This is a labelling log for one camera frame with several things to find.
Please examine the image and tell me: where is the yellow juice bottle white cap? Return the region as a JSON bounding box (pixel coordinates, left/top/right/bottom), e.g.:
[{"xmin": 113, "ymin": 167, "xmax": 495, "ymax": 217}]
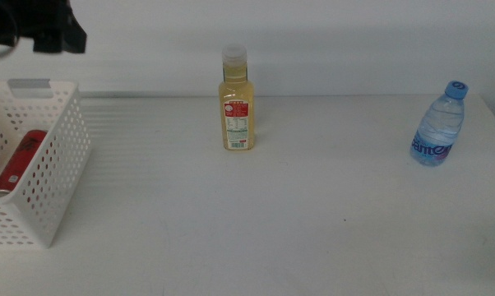
[{"xmin": 217, "ymin": 43, "xmax": 256, "ymax": 152}]

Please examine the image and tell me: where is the red cola can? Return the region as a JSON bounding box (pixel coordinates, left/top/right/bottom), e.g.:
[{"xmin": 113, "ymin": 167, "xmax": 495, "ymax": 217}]
[{"xmin": 0, "ymin": 129, "xmax": 49, "ymax": 199}]

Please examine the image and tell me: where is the clear water bottle blue cap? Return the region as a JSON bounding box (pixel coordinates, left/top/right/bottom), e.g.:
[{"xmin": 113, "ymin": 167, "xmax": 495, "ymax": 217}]
[{"xmin": 409, "ymin": 80, "xmax": 470, "ymax": 168}]

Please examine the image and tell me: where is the white perforated plastic basket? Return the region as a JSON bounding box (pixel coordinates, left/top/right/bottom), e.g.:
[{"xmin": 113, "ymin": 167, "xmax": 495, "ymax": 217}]
[{"xmin": 0, "ymin": 78, "xmax": 93, "ymax": 249}]

